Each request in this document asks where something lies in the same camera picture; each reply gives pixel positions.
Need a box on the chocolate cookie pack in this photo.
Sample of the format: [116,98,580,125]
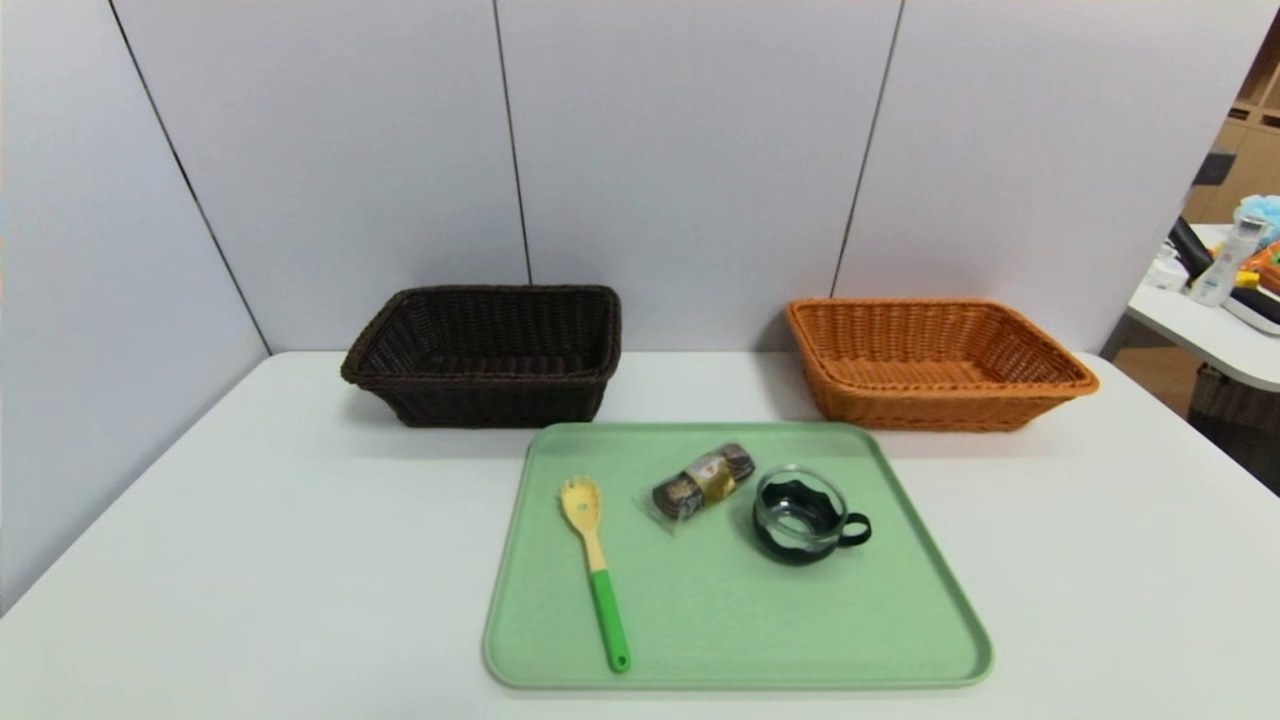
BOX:
[640,443,758,534]

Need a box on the orange wicker basket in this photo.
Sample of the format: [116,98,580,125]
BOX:
[786,298,1101,433]

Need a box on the small white container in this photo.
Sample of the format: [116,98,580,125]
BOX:
[1147,245,1191,291]

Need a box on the orange packaged item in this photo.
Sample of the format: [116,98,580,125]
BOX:
[1238,240,1280,296]

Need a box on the blue fluffy duster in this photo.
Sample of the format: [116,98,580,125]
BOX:
[1236,194,1280,246]

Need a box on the long black object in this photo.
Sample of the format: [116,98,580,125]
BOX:
[1168,216,1280,326]

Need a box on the dark brown wicker basket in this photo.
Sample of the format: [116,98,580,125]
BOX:
[340,285,623,429]

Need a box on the yellow pasta spoon green handle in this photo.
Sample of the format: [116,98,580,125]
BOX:
[559,476,632,674]

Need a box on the wooden shelf unit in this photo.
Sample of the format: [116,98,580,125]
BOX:
[1183,10,1280,226]

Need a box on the white plastic bottle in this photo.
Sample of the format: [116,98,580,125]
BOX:
[1189,213,1269,308]

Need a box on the glass cup black handle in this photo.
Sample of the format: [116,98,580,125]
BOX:
[753,465,873,567]

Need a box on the light green plastic tray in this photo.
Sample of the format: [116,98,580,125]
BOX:
[482,421,996,691]

